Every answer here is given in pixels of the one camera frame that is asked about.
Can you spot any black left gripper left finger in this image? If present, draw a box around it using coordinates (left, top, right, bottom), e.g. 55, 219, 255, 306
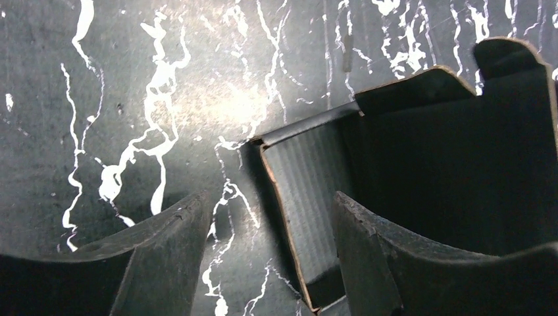
1, 190, 212, 315

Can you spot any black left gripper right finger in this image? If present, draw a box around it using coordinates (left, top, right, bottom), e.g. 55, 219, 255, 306
332, 192, 557, 315

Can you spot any small grey staple strip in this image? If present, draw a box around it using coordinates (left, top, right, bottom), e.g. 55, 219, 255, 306
342, 34, 353, 73

